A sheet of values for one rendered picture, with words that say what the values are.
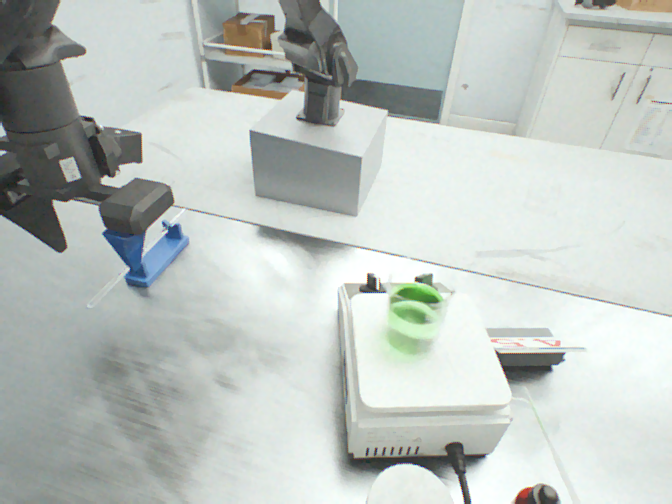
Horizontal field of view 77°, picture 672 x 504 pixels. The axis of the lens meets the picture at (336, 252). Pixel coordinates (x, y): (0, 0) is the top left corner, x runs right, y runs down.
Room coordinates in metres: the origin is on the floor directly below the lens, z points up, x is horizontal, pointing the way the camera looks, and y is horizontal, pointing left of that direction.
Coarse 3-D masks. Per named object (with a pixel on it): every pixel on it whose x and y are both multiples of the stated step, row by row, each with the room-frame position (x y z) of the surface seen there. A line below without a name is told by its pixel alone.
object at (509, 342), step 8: (496, 344) 0.28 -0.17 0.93; (504, 344) 0.28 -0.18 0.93; (512, 344) 0.28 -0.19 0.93; (520, 344) 0.28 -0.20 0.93; (528, 344) 0.28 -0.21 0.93; (536, 344) 0.28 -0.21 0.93; (544, 344) 0.28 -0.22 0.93; (552, 344) 0.29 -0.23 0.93; (560, 344) 0.29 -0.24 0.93; (568, 344) 0.29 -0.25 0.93
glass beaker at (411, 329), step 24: (408, 264) 0.26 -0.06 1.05; (432, 264) 0.26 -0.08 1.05; (384, 288) 0.22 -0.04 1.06; (456, 288) 0.23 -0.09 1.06; (384, 312) 0.23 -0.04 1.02; (408, 312) 0.21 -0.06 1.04; (432, 312) 0.21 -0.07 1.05; (384, 336) 0.23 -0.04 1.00; (408, 336) 0.21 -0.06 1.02; (432, 336) 0.22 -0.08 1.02
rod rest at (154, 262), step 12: (180, 228) 0.45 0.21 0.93; (168, 240) 0.45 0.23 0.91; (180, 240) 0.45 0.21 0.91; (156, 252) 0.42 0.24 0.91; (168, 252) 0.42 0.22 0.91; (144, 264) 0.38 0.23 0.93; (156, 264) 0.40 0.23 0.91; (168, 264) 0.41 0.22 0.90; (132, 276) 0.37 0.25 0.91; (144, 276) 0.37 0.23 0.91; (156, 276) 0.38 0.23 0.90
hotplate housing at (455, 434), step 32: (352, 352) 0.23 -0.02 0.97; (352, 384) 0.20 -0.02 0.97; (352, 416) 0.17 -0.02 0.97; (384, 416) 0.17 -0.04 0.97; (416, 416) 0.17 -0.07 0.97; (448, 416) 0.18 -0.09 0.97; (480, 416) 0.18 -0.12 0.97; (512, 416) 0.18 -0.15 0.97; (352, 448) 0.17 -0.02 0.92; (384, 448) 0.17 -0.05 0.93; (416, 448) 0.17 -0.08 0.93; (448, 448) 0.17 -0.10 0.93; (480, 448) 0.17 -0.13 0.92
